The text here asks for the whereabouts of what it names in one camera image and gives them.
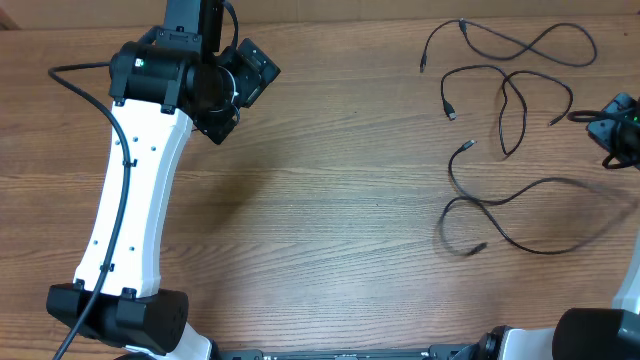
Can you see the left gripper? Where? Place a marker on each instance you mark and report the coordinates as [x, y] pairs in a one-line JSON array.
[[251, 80]]

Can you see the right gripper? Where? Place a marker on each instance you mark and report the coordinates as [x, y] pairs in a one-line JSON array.
[[615, 126]]

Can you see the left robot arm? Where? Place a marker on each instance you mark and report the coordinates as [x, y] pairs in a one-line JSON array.
[[176, 79]]

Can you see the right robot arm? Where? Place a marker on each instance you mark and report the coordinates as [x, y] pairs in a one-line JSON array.
[[583, 333]]

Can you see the cardboard wall panel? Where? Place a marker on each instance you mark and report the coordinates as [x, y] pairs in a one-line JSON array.
[[65, 14]]

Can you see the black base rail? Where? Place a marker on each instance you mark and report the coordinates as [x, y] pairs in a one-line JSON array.
[[434, 352]]

